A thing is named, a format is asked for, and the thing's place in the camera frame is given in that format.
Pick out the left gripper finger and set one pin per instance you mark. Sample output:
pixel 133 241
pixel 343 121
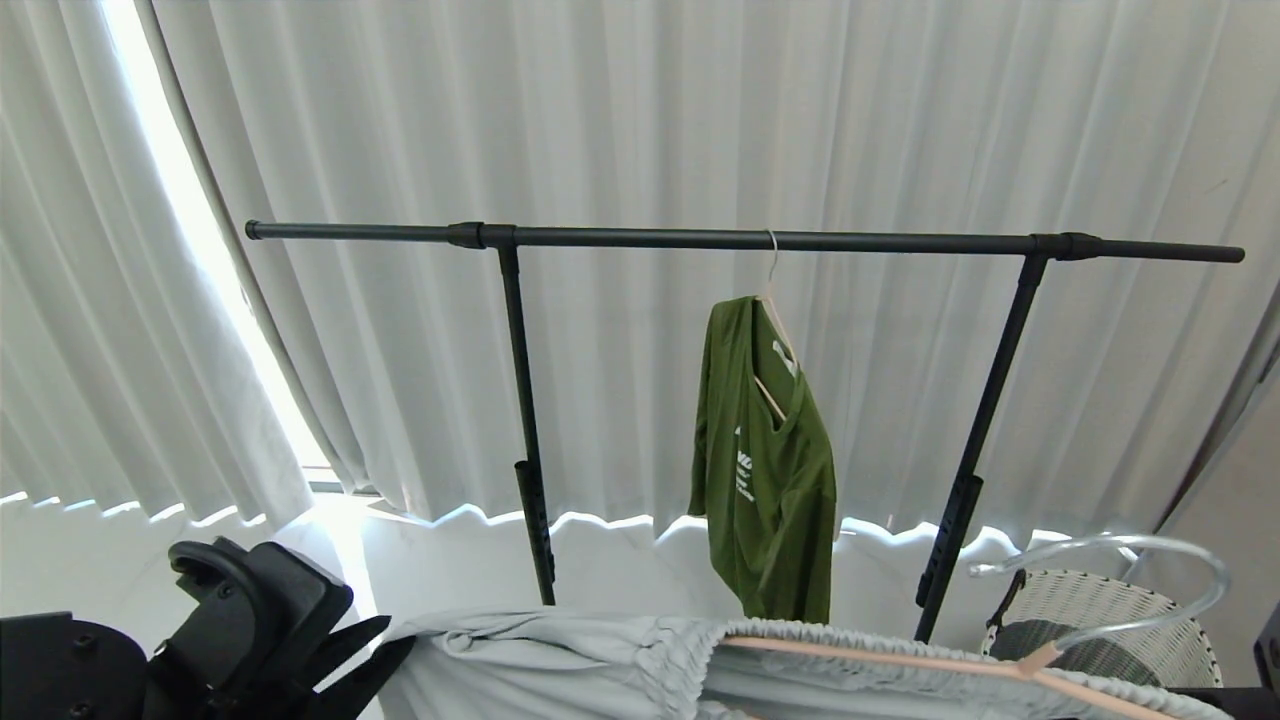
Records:
pixel 345 655
pixel 365 690

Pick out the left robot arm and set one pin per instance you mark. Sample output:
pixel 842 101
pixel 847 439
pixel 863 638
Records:
pixel 60 670

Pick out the black clothes rack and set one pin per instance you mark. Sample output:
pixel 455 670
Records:
pixel 650 238

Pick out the pale grey shorts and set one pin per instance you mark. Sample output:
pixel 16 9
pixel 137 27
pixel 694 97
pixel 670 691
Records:
pixel 560 660

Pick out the pink clothes hanger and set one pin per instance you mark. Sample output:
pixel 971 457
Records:
pixel 900 660
pixel 775 255

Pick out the white laundry basket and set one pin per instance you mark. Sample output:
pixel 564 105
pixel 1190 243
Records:
pixel 1100 600

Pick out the green long-sleeved shirt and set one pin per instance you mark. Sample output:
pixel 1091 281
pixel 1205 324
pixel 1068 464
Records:
pixel 780 500

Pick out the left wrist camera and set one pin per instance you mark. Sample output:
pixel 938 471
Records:
pixel 270 600

